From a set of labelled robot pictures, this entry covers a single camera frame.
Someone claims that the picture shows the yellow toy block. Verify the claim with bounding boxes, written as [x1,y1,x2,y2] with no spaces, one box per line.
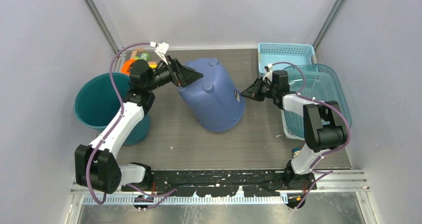
[148,62,158,69]

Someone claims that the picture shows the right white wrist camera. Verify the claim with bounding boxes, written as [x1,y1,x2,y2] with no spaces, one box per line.
[263,63,273,84]

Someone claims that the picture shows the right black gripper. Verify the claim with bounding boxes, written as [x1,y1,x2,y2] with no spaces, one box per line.
[240,77,276,102]

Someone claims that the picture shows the white cable duct strip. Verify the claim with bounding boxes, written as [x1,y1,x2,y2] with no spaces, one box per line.
[82,195,289,206]

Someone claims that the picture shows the teal plastic bucket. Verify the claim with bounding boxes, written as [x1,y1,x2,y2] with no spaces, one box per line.
[74,72,151,146]

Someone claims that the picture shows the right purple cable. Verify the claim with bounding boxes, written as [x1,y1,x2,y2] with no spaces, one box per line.
[268,61,352,177]

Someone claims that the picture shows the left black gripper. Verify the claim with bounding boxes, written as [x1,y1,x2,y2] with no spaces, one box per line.
[147,56,204,92]

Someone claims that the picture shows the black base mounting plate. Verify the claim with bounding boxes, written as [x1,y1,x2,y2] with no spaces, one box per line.
[121,170,316,198]

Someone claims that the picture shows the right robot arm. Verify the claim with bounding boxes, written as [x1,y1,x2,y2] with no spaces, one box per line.
[241,70,350,190]

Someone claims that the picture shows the green numbered toy block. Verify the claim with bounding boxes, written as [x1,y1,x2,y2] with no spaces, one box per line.
[139,52,150,62]

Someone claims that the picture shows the blue plastic bucket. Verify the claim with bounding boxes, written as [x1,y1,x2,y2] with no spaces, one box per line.
[178,58,245,132]

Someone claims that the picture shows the purple cable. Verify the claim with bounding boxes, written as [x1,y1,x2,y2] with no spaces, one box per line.
[86,42,159,206]
[268,61,352,177]

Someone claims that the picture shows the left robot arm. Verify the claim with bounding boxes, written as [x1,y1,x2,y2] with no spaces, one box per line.
[75,56,204,194]

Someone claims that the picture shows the light blue plastic basket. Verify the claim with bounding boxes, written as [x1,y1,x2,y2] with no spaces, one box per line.
[258,43,315,76]

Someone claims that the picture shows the teal plastic basket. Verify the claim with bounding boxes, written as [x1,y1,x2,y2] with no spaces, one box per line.
[281,64,352,140]

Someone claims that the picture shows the small toy car blue wheels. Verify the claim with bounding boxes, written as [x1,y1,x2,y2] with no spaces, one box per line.
[292,147,301,158]

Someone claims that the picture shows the orange toy arch block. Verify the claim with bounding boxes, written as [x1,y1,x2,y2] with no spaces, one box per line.
[120,59,136,75]

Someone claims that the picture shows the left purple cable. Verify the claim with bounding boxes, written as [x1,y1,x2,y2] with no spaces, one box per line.
[86,42,159,206]

